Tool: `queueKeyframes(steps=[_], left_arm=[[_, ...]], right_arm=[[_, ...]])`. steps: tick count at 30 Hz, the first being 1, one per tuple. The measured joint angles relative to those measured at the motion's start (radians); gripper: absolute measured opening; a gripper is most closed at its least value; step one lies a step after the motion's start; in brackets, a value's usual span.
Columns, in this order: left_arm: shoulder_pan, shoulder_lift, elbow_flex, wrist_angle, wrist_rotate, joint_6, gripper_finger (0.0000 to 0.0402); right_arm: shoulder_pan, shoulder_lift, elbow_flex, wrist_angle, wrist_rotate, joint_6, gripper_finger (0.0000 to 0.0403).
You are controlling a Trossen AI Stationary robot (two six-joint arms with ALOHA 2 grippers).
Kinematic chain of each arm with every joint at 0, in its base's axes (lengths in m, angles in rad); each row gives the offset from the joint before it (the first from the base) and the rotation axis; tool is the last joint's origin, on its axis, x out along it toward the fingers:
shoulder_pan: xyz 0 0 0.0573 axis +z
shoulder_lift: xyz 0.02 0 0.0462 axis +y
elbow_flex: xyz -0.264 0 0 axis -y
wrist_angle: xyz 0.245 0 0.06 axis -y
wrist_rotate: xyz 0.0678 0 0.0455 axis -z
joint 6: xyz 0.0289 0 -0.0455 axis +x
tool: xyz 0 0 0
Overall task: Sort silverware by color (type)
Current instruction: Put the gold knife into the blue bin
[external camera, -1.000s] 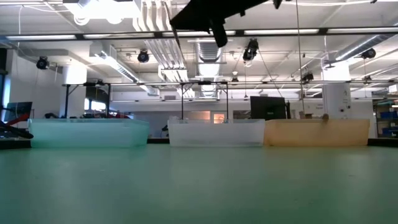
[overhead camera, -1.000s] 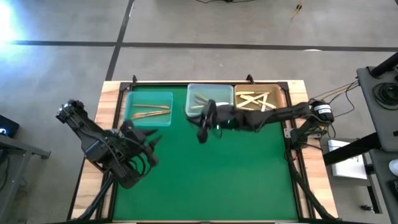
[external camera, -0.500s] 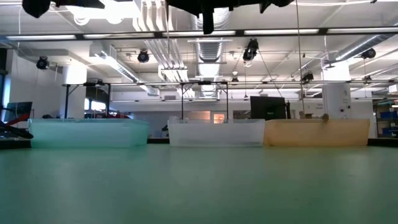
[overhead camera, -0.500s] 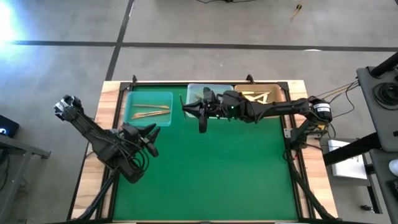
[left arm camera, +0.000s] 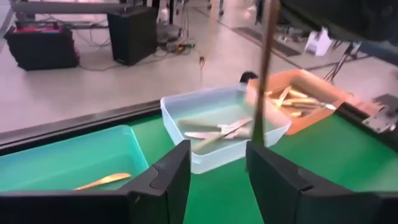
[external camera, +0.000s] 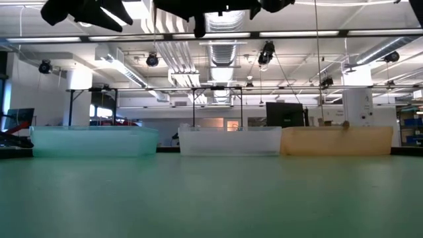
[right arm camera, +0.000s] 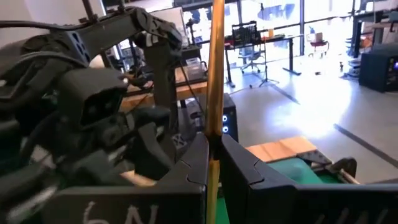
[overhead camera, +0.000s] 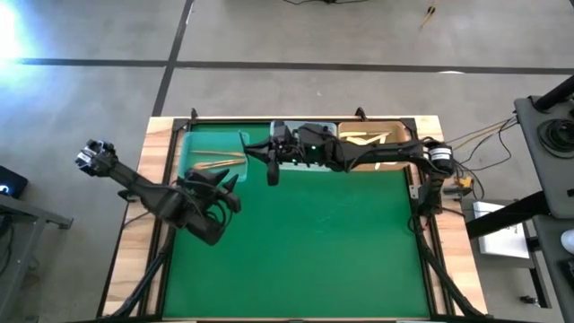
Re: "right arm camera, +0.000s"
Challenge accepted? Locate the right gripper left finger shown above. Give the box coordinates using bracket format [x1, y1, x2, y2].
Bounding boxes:
[40, 133, 210, 224]

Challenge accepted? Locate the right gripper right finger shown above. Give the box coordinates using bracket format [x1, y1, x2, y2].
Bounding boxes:
[221, 133, 398, 224]

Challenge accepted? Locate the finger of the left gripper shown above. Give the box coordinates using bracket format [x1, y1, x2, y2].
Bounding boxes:
[134, 121, 175, 180]
[71, 148, 133, 188]

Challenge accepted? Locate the long pale wooden stick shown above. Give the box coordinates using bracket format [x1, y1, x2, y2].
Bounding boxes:
[203, 0, 226, 224]

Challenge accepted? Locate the green table mat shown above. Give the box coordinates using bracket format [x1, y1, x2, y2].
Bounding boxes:
[216, 157, 345, 224]

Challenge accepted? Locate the wooden desk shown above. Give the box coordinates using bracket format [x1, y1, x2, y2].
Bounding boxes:
[119, 67, 209, 113]

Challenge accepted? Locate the black computer tower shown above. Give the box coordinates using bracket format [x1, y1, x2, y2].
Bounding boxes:
[222, 92, 240, 143]

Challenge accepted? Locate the clear plastic box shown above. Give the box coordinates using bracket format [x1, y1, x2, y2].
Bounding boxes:
[185, 57, 206, 80]

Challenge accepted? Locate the office chair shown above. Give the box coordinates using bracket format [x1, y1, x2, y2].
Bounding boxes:
[238, 45, 266, 75]

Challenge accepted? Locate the black tripod stand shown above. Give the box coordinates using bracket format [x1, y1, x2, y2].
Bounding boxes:
[258, 2, 280, 88]

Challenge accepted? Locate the long black desk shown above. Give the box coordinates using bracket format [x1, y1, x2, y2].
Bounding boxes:
[223, 33, 304, 90]

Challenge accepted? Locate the black crate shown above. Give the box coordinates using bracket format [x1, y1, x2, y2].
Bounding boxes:
[231, 21, 259, 48]

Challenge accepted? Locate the red stool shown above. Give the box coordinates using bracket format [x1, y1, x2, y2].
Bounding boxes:
[307, 39, 331, 59]

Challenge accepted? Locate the black cabinet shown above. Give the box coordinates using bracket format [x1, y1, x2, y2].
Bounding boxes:
[358, 42, 398, 94]

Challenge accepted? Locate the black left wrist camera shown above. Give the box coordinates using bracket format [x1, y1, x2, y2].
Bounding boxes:
[57, 67, 129, 130]

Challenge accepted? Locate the black left camera cable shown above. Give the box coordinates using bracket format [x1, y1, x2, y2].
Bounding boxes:
[0, 19, 78, 32]

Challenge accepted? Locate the black window post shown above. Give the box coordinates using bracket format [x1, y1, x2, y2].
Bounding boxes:
[298, 0, 306, 57]

